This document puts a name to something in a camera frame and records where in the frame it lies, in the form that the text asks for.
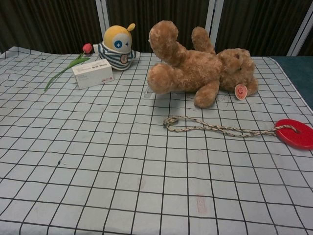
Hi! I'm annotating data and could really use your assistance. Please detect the white screen frame post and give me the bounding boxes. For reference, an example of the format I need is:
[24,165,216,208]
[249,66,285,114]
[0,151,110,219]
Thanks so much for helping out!
[205,0,225,38]
[94,0,110,46]
[286,9,313,57]

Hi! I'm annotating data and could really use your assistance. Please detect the artificial pink tulip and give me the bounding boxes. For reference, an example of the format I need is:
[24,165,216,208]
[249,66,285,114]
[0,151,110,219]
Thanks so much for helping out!
[44,43,94,92]

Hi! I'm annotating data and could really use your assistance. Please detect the red disc with hole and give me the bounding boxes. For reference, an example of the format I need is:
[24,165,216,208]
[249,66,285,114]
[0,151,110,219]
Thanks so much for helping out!
[273,118,313,150]

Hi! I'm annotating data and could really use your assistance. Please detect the white cardboard box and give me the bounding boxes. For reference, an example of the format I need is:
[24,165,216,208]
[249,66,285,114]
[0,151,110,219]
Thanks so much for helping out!
[71,58,114,90]

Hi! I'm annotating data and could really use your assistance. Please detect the dark pleated curtain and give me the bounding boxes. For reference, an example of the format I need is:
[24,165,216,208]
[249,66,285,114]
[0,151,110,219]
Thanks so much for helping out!
[0,0,313,57]

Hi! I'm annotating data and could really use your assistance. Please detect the grid-patterned light tablecloth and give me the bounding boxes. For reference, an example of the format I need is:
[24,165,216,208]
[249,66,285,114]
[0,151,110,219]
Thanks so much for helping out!
[0,47,313,235]

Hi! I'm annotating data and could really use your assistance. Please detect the speckled braided rope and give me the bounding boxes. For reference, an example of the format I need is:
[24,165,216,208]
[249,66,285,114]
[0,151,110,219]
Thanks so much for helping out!
[163,116,303,138]

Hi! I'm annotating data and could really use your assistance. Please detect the round orange hang tag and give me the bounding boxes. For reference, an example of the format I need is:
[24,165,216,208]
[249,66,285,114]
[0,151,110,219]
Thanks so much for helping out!
[235,84,248,100]

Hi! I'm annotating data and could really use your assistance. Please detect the brown teddy bear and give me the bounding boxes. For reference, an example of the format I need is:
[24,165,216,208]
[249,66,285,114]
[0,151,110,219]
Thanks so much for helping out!
[147,20,259,109]

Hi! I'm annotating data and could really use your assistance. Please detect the yellow striped plush toy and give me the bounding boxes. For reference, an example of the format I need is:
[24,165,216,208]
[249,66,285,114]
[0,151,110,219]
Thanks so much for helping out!
[94,23,140,72]

